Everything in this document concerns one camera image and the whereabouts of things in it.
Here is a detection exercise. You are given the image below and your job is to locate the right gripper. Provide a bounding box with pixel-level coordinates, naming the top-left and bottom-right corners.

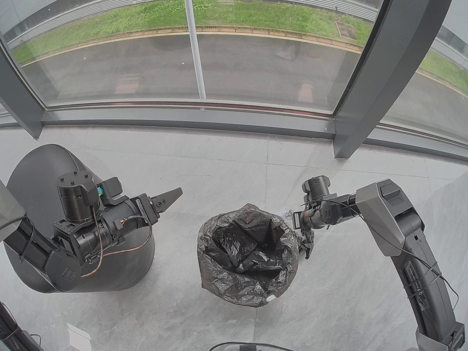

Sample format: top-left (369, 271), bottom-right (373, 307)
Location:
top-left (292, 211), bottom-right (316, 261)

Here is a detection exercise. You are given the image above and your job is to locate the dark grey round chair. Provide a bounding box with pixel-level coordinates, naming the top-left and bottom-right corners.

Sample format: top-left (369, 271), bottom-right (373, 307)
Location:
top-left (4, 144), bottom-right (156, 293)

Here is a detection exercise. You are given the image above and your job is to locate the window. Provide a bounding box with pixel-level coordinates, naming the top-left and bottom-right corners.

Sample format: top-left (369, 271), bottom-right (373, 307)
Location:
top-left (0, 0), bottom-right (468, 160)

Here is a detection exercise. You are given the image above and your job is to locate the black plastic bag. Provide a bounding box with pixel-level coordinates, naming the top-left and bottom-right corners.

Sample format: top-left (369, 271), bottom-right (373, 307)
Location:
top-left (197, 203), bottom-right (300, 308)

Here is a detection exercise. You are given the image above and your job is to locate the black cable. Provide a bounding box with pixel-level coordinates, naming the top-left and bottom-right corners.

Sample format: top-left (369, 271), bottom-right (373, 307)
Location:
top-left (209, 341), bottom-right (294, 351)
top-left (378, 229), bottom-right (459, 312)

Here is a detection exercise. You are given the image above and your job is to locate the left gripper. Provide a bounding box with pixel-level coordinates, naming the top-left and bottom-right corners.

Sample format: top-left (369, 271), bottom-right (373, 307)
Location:
top-left (99, 187), bottom-right (183, 246)

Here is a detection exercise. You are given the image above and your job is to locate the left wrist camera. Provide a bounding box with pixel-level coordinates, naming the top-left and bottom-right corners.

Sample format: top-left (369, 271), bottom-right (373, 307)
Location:
top-left (96, 176), bottom-right (128, 207)

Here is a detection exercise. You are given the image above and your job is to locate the black plastic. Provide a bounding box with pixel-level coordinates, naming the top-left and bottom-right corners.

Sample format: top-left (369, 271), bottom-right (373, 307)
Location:
top-left (297, 228), bottom-right (316, 251)

